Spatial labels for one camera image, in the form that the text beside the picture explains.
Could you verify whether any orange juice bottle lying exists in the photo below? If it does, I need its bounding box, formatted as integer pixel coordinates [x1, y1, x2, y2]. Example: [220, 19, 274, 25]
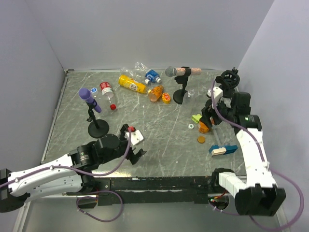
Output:
[148, 85, 164, 102]

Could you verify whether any black clamp stand rear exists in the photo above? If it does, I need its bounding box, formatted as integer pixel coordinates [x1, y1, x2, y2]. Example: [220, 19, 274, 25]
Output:
[215, 67, 240, 98]

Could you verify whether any clear bottle green-print white cap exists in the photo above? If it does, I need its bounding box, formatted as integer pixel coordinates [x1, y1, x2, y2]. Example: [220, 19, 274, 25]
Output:
[187, 89, 195, 98]

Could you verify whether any blue white loose cap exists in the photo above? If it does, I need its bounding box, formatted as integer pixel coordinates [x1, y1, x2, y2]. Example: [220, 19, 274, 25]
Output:
[91, 87, 98, 94]

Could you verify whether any black microphone stand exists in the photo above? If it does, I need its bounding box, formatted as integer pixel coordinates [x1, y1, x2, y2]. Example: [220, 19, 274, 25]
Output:
[173, 67, 191, 104]

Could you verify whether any blue label clear bottle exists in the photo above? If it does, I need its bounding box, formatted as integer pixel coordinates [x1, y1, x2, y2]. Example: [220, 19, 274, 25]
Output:
[135, 62, 162, 85]

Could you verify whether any purple microphone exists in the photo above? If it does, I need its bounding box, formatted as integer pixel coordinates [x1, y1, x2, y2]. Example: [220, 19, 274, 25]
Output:
[78, 88, 102, 113]

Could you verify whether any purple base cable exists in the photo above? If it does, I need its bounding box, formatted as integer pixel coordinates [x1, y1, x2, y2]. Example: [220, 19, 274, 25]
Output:
[76, 188, 124, 222]

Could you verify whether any orange gold bottle cap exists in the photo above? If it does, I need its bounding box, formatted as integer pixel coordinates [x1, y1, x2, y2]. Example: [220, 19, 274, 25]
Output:
[197, 136, 205, 144]

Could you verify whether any small red bottle cap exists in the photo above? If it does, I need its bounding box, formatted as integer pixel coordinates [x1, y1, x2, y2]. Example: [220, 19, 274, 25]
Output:
[110, 104, 116, 110]

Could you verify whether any silver head microphone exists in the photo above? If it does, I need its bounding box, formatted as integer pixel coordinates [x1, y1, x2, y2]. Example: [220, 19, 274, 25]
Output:
[165, 66, 202, 77]

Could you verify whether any orange bottle red cap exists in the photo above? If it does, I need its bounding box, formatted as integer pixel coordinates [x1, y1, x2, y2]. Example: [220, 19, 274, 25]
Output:
[198, 121, 210, 134]

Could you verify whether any yellow lemon drink bottle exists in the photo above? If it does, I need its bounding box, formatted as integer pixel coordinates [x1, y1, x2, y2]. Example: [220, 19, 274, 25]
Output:
[118, 75, 148, 94]

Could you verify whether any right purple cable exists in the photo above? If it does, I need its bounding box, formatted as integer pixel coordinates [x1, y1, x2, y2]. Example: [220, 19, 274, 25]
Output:
[210, 79, 305, 230]

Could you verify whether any yellow orange toy block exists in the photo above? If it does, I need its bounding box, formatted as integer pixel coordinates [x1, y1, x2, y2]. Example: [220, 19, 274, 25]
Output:
[162, 92, 171, 104]

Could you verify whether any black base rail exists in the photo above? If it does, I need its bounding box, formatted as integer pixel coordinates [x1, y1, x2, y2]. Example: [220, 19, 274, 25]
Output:
[66, 174, 237, 206]

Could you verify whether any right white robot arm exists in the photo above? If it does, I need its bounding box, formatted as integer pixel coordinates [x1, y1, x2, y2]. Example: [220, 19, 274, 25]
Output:
[158, 87, 286, 217]

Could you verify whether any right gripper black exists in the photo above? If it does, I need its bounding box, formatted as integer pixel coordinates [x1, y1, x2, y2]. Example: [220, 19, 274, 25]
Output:
[199, 97, 236, 129]

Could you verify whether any blue beige toy brick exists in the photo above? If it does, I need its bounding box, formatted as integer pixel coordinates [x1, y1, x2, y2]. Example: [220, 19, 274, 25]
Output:
[209, 145, 238, 156]

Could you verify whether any lime green toy brick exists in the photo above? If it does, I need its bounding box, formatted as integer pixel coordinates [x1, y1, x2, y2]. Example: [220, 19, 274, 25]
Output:
[191, 114, 202, 124]

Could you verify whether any red label clear bottle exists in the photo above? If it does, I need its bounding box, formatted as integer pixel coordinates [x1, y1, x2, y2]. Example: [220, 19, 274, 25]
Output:
[99, 82, 117, 112]

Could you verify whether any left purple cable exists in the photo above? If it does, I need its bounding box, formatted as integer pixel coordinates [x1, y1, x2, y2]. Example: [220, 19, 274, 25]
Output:
[0, 130, 132, 189]

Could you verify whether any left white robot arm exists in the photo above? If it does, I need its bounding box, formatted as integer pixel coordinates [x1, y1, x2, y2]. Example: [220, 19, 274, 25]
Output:
[0, 132, 145, 213]

